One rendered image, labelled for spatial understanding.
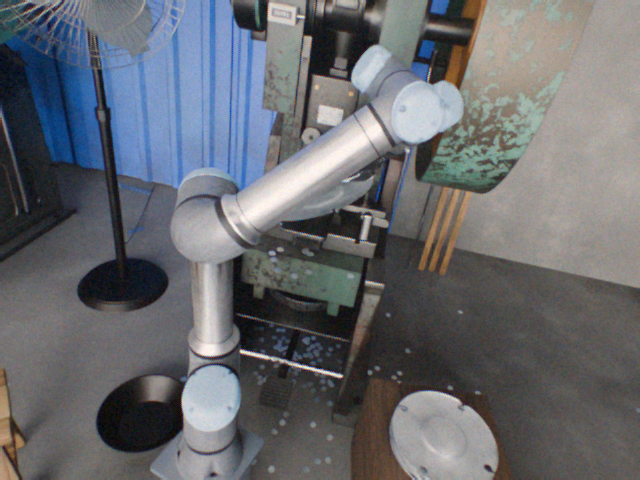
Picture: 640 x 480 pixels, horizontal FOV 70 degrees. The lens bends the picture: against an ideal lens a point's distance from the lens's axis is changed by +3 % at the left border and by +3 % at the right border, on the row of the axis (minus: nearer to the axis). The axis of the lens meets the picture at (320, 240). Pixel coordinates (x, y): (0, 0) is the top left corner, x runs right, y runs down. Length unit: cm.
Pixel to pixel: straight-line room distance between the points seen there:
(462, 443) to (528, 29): 103
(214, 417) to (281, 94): 86
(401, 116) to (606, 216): 250
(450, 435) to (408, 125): 98
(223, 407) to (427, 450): 62
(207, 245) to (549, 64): 72
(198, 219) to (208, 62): 206
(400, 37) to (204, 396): 97
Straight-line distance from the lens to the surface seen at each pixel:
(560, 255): 314
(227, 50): 271
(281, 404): 163
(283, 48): 131
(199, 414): 99
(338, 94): 135
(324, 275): 144
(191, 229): 73
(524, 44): 101
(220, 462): 112
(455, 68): 167
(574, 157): 285
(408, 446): 136
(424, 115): 65
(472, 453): 142
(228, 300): 98
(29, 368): 207
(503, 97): 102
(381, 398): 147
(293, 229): 131
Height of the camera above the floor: 147
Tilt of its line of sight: 33 degrees down
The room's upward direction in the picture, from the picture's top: 10 degrees clockwise
